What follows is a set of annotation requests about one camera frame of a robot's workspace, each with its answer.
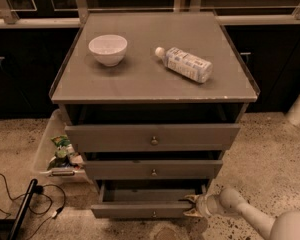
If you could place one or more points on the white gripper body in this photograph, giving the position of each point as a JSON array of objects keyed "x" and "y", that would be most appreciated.
[{"x": 201, "y": 204}]

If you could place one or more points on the grey bottom drawer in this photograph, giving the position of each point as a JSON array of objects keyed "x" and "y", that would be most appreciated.
[{"x": 146, "y": 199}]

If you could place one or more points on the grey drawer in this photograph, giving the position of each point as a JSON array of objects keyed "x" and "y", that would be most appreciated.
[
  {"x": 152, "y": 137},
  {"x": 152, "y": 169},
  {"x": 146, "y": 199}
]

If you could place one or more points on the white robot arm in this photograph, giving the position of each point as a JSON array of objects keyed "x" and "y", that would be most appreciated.
[{"x": 229, "y": 202}]

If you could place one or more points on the grey middle drawer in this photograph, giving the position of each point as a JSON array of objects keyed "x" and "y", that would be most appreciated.
[{"x": 152, "y": 169}]

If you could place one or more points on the grey wooden drawer cabinet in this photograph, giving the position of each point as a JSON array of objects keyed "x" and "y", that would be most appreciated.
[{"x": 140, "y": 90}]

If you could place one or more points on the grey top drawer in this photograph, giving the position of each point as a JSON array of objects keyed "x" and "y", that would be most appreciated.
[{"x": 152, "y": 137}]

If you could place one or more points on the clear plastic water bottle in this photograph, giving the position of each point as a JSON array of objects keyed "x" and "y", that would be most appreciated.
[{"x": 186, "y": 64}]

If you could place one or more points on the clear plastic storage bin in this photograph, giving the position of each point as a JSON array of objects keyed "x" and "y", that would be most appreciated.
[{"x": 46, "y": 152}]

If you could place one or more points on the green snack packet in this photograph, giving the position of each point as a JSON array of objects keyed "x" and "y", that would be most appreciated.
[{"x": 63, "y": 154}]

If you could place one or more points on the white ceramic bowl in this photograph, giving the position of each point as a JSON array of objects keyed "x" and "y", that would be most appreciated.
[{"x": 109, "y": 50}]

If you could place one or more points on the black flat bar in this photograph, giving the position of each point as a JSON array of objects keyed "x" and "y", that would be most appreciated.
[{"x": 22, "y": 210}]

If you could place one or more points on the metal railing frame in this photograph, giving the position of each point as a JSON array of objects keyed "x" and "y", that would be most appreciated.
[{"x": 75, "y": 12}]

